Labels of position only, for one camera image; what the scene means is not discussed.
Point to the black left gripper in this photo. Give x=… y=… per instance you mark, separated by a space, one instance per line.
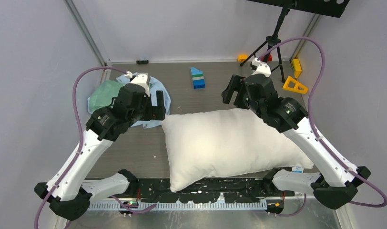
x=156 y=112

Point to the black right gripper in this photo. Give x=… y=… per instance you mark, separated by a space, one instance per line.
x=236 y=83

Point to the light blue green pillowcase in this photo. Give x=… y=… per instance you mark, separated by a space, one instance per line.
x=102 y=94

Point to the white pillow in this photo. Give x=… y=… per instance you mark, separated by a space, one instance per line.
x=225 y=143

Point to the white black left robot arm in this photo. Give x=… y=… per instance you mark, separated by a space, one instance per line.
x=67 y=194

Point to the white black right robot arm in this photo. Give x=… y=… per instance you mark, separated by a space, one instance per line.
x=333 y=186

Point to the orange toy block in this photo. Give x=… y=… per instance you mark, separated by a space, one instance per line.
x=242 y=57

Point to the blue green toy block stack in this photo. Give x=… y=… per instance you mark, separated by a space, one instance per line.
x=197 y=78

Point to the red toy block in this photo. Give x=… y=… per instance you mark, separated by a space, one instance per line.
x=268 y=58

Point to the yellow triangular toy block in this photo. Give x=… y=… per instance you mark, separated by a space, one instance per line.
x=293 y=85

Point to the yellow rectangular toy block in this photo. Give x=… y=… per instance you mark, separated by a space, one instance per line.
x=296 y=66

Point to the black overhead panel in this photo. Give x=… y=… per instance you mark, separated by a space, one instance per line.
x=331 y=8

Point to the small black wall clip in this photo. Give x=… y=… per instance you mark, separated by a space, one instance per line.
x=142 y=62

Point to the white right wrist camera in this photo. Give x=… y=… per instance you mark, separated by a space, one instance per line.
x=260 y=67

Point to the black camera tripod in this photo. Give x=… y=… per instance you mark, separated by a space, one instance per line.
x=272 y=40

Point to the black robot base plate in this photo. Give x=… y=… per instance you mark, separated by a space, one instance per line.
x=233 y=190

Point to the white slotted cable duct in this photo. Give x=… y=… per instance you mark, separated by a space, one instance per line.
x=112 y=205

